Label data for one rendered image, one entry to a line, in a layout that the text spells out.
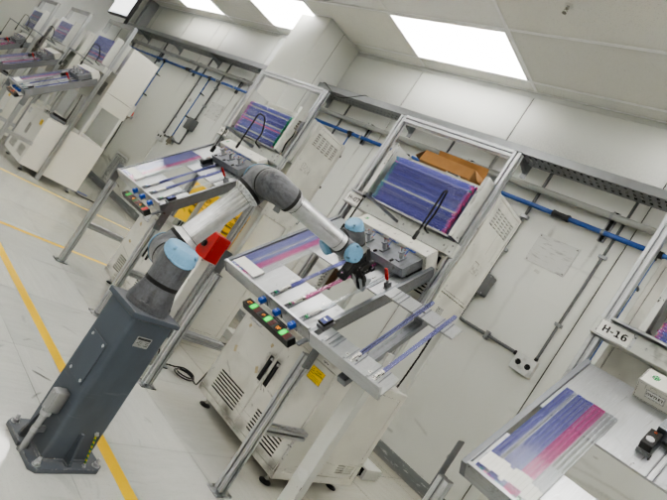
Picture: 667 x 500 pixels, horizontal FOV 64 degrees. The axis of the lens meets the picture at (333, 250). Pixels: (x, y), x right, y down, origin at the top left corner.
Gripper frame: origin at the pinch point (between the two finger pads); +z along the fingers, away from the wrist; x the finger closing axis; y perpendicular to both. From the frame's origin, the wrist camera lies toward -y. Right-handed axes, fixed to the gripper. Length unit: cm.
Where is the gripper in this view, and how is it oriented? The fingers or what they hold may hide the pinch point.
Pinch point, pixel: (359, 289)
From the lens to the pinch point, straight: 235.4
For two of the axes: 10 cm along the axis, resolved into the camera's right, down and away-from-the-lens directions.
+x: -6.2, -4.0, 6.7
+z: 1.4, 7.9, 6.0
